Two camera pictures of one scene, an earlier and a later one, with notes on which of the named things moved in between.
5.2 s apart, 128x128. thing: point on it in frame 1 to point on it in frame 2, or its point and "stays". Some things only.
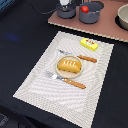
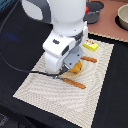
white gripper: (64, 2) to (63, 52)
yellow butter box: (89, 44) stays
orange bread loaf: (73, 66) stays
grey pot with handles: (93, 14) stays
